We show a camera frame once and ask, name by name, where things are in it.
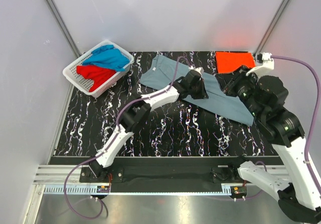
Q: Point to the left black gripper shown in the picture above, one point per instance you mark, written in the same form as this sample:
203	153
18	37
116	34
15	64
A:
202	94

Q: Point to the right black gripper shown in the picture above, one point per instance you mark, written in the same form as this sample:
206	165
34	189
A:
228	81

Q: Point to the grey blue t shirt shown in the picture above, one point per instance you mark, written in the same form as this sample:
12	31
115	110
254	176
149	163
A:
161	73

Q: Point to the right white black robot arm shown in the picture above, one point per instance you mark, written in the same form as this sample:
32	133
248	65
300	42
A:
264	97

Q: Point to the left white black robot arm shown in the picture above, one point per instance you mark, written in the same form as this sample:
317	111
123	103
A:
135	113

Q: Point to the folded orange t shirt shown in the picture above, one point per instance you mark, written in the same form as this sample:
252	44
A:
228	62

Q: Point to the black marble pattern mat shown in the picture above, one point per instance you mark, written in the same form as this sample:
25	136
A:
174	130

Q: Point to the red t shirt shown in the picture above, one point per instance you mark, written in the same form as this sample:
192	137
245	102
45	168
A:
97	74

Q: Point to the white plastic laundry basket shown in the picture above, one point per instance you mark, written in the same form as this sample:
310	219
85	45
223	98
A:
83	84

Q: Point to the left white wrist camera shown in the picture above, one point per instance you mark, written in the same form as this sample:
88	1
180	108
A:
199	70

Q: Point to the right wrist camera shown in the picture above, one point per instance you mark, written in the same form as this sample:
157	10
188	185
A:
266	65

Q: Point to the aluminium frame rail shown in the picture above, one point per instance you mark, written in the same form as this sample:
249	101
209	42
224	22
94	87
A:
61	179

